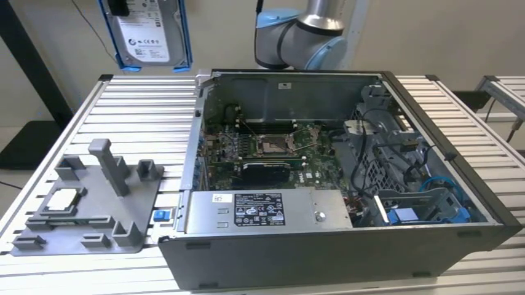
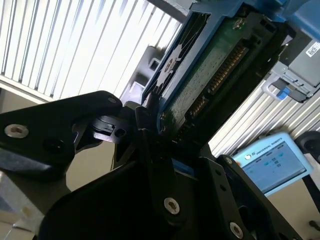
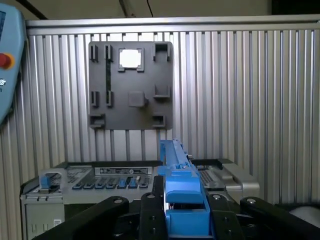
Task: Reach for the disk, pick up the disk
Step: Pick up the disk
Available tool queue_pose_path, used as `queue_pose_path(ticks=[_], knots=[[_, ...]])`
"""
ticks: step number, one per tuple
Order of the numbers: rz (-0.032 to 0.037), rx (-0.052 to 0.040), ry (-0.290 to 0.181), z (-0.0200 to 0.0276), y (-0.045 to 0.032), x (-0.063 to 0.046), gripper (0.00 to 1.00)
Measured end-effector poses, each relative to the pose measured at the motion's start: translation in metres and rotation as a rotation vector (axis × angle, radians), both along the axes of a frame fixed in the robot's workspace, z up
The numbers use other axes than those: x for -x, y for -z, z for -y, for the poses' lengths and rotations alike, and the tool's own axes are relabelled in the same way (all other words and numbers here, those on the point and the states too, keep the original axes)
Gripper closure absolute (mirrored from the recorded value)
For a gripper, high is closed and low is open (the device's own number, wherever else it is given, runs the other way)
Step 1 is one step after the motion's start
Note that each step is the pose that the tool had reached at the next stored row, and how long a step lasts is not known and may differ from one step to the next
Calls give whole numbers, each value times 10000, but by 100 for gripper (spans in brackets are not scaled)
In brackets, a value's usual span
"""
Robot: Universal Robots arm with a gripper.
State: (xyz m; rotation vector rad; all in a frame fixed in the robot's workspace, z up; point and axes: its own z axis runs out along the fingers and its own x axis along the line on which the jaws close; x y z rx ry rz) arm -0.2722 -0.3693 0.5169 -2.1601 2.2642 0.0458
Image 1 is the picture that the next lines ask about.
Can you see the hard disk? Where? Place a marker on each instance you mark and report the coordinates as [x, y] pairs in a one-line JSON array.
[[147, 37]]

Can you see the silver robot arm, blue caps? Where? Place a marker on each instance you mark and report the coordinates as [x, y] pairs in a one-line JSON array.
[[296, 40]]

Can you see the blue disk bay carrier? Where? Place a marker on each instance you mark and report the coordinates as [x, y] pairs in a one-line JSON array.
[[404, 215]]

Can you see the black floor plate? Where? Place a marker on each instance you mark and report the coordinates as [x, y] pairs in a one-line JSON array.
[[28, 144]]

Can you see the black RAM slot bank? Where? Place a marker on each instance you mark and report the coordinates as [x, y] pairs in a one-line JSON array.
[[266, 125]]

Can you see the CPU socket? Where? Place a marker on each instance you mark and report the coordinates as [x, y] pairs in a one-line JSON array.
[[273, 143]]

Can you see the silver CPU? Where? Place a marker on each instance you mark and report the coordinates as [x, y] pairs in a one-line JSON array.
[[62, 200]]

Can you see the black graphics card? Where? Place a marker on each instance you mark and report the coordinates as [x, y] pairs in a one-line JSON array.
[[265, 173]]

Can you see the grey plastic parts rack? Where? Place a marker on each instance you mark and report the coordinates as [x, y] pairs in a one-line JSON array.
[[94, 215]]

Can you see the blue case latch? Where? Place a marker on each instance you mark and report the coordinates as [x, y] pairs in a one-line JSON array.
[[161, 215]]

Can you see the silver power supply unit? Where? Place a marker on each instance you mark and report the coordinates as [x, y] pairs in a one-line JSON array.
[[213, 215]]

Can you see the green motherboard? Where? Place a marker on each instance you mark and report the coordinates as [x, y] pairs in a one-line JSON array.
[[320, 167]]

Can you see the grey metal drive cage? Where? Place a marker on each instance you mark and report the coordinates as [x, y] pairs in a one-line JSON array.
[[385, 172]]

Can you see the black open PC case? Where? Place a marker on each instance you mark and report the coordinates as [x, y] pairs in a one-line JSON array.
[[312, 261]]

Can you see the slatted metal side table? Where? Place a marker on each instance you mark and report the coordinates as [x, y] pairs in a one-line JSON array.
[[508, 89]]

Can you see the black slanted post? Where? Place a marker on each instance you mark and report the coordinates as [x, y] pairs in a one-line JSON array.
[[32, 61]]

